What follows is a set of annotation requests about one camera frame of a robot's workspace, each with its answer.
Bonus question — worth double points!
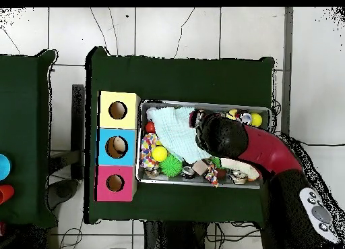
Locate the wooden box with three holes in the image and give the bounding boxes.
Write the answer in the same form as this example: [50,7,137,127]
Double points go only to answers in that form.
[94,90,141,202]

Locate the mint green waffle cloth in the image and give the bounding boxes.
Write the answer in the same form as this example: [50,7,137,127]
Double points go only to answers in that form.
[147,106,214,165]

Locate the dark green table cloth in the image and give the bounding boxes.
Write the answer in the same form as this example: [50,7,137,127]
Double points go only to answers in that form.
[84,46,276,228]

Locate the smooth yellow ball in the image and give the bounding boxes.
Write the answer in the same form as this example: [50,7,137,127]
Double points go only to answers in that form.
[151,145,168,163]

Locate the red soda can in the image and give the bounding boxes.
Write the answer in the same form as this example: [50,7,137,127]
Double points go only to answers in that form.
[238,112,253,125]

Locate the green spiky ball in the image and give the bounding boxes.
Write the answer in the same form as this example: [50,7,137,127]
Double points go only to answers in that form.
[159,153,183,177]

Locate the large multicoloured patterned cloth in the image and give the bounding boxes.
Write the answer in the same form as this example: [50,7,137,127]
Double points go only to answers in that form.
[139,132,160,169]

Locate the small knotted multicoloured cloth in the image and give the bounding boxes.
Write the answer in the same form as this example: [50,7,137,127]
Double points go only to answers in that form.
[203,162,220,188]

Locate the yellow tennis ball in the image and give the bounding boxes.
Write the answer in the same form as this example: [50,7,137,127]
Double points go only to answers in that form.
[250,113,263,128]

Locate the cream waffle cloth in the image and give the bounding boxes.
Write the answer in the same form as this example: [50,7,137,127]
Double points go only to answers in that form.
[219,157,261,179]

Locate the green cloth covered side table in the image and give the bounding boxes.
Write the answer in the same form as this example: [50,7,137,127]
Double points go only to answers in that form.
[0,49,59,228]

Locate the blue cup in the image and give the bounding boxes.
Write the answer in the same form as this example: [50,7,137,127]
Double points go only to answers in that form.
[0,153,12,182]

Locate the red cup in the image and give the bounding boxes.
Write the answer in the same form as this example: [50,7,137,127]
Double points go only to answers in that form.
[0,184,15,205]

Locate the shallow wire mesh bin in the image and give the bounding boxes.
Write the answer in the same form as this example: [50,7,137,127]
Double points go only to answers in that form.
[135,99,271,190]

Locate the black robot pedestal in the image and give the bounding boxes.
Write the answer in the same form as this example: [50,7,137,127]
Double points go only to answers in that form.
[144,220,208,249]

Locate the black power cable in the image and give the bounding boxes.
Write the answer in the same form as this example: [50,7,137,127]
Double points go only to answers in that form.
[300,141,345,148]

